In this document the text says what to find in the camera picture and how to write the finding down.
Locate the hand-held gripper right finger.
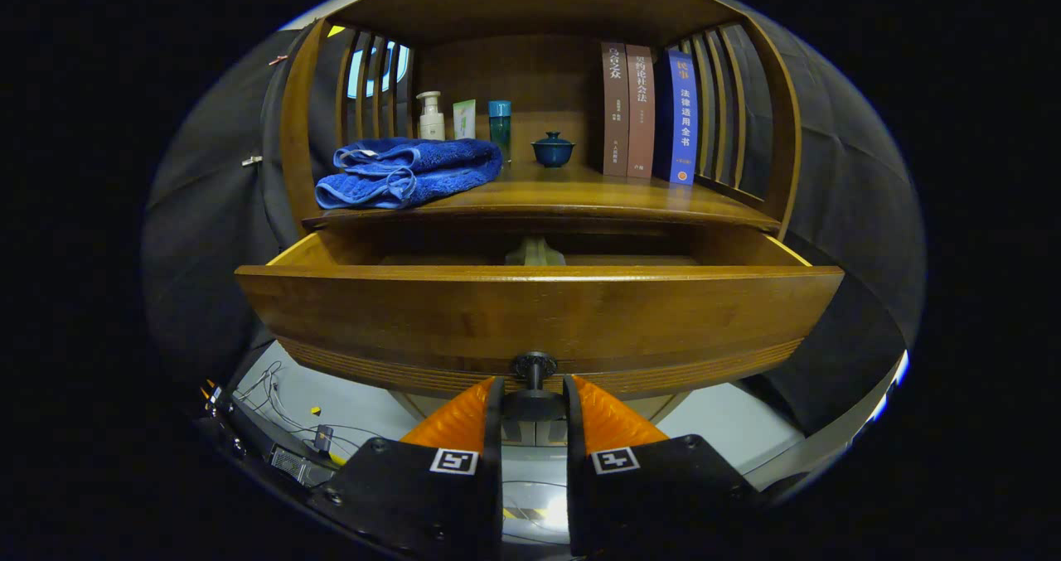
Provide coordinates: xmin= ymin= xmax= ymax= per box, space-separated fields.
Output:
xmin=564 ymin=375 xmax=759 ymax=555

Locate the wooden countertop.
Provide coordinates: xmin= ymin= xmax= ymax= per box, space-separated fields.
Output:
xmin=303 ymin=162 xmax=782 ymax=232

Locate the teal bottle with blue cap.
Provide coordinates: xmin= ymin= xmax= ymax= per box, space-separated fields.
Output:
xmin=487 ymin=100 xmax=513 ymax=164

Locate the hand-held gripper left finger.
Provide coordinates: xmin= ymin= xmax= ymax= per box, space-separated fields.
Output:
xmin=311 ymin=376 xmax=505 ymax=558

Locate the dark brown book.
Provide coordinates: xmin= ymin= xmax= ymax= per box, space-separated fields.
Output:
xmin=601 ymin=42 xmax=630 ymax=177

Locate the folded blue towel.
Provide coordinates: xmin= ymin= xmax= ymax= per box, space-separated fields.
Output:
xmin=315 ymin=137 xmax=504 ymax=210

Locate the white pump bottle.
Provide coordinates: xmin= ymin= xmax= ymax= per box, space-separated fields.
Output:
xmin=416 ymin=91 xmax=446 ymax=141

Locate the black floor equipment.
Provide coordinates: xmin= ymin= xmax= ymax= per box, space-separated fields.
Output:
xmin=197 ymin=379 xmax=337 ymax=489

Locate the dark blue lidded teacup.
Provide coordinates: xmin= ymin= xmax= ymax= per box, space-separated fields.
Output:
xmin=531 ymin=131 xmax=575 ymax=168

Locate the wooden drawer with black knob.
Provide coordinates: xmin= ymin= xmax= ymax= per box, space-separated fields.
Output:
xmin=235 ymin=230 xmax=845 ymax=423

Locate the blue book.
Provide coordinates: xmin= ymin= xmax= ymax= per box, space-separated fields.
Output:
xmin=653 ymin=47 xmax=699 ymax=186

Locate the wooden cabinet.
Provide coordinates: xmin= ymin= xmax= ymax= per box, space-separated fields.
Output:
xmin=278 ymin=0 xmax=803 ymax=446

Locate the white scrub sponge green handle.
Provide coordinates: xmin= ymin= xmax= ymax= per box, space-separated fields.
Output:
xmin=506 ymin=236 xmax=567 ymax=266

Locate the reddish brown book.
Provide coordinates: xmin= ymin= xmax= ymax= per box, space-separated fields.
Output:
xmin=625 ymin=44 xmax=656 ymax=180

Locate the grey floor cable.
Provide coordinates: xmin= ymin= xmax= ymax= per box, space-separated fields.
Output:
xmin=236 ymin=362 xmax=382 ymax=462

